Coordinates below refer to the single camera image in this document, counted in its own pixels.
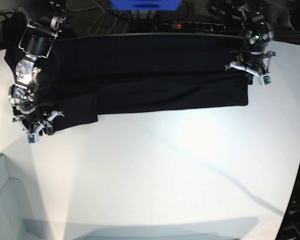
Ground blue plastic box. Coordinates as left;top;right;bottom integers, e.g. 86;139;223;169
110;0;182;11

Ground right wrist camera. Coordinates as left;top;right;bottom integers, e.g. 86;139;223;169
26;133;40;144

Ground black T-shirt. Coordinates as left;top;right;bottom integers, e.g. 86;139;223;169
3;34;249;134

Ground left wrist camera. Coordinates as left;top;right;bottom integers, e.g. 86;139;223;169
258;73;272;87

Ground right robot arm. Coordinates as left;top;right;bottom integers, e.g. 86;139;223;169
8;0;69;143

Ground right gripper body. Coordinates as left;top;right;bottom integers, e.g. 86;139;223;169
12;107;64;136

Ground black equipment box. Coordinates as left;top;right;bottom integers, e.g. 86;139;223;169
2;12;27;45

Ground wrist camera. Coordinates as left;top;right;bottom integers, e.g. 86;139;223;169
258;73;272;87
26;133;40;144

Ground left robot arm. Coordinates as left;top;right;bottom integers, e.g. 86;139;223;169
208;0;277;87

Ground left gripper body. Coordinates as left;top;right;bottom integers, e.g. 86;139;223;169
225;51;276;77

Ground black power strip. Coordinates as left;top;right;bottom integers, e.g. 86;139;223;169
162;21;226;34

